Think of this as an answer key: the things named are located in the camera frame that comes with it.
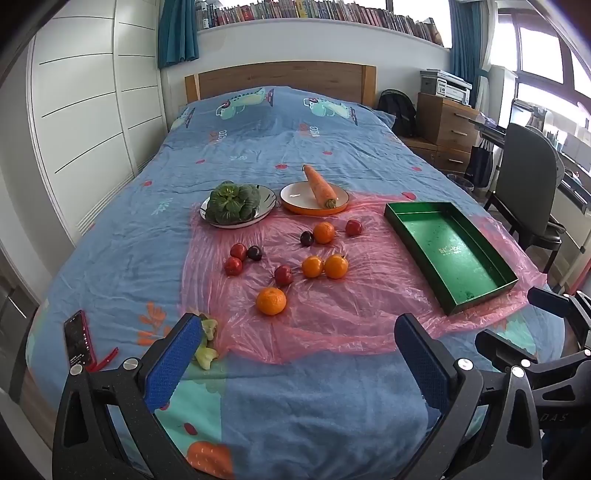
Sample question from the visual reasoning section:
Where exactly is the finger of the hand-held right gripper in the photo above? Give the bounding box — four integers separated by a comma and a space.
475, 329, 591, 400
527, 286, 591, 344

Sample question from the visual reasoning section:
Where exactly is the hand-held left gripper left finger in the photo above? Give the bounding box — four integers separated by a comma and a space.
52, 313, 204, 480

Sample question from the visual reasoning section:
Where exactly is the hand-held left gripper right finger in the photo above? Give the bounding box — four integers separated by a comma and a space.
394, 313, 543, 480

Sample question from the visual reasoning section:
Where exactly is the green tray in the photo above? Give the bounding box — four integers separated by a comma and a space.
384, 202, 519, 316

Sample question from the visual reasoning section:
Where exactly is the large orange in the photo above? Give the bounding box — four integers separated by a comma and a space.
256, 287, 288, 316

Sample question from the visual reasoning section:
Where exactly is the loose bok choy leaf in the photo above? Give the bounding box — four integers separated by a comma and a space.
194, 314, 219, 371

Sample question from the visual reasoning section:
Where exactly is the pink plastic sheet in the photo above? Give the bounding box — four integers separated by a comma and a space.
180, 191, 548, 365

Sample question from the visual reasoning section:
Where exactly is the phone in red case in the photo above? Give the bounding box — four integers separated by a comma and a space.
63, 310, 99, 373

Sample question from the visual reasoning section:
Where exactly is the grey chair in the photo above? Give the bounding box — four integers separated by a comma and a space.
482, 122, 566, 273

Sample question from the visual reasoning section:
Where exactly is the mesh wastebasket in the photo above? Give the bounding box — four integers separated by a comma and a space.
445, 173, 475, 195

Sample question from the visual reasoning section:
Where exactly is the black tote bag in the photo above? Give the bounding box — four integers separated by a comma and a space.
464, 139, 496, 188

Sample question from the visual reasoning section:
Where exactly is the bok choy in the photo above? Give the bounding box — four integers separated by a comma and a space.
205, 181, 262, 223

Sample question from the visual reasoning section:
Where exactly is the low wooden cabinet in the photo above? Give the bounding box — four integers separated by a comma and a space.
399, 136, 472, 174

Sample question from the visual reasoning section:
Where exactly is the striped bowl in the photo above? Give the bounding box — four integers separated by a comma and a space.
200, 184, 278, 230

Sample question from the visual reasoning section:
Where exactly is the orange rimmed white plate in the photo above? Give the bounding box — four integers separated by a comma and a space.
280, 181, 350, 216

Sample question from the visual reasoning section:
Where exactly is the wooden dresser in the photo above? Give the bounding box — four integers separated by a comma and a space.
416, 92, 481, 148

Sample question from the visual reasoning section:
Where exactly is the carrot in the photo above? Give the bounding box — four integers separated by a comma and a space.
303, 165, 338, 209

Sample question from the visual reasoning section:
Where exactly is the white printer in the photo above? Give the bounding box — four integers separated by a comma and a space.
419, 69, 474, 106

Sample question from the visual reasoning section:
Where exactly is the black backpack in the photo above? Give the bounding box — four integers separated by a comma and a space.
376, 89, 419, 138

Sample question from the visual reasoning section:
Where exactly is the white wardrobe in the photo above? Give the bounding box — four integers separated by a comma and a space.
25, 0, 169, 236

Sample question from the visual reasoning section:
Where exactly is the teal curtain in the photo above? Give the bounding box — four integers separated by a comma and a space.
448, 0, 490, 104
157, 0, 200, 70

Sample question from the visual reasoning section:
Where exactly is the wooden headboard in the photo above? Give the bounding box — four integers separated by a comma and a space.
185, 61, 378, 109

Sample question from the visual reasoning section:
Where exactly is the row of books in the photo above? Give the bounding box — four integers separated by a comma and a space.
194, 0, 446, 47

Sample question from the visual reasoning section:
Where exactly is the red strap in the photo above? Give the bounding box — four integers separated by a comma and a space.
85, 348, 120, 374

